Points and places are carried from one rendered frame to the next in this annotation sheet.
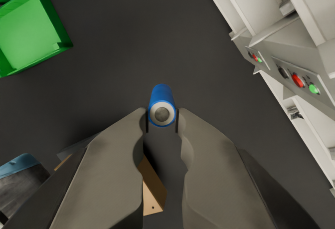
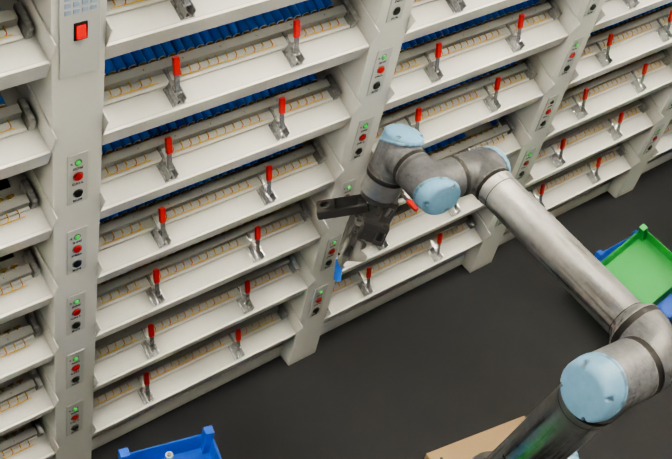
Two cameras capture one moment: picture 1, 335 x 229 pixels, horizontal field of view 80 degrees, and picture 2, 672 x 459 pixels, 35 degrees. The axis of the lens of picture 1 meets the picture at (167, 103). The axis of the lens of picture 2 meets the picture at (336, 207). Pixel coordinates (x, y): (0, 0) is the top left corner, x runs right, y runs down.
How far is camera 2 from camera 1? 2.42 m
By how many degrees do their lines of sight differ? 54
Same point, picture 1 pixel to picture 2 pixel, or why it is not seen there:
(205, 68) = (328, 390)
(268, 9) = (293, 278)
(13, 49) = not seen: outside the picture
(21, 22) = not seen: outside the picture
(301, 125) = (380, 285)
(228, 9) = (275, 337)
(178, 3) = (253, 412)
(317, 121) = not seen: hidden behind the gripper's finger
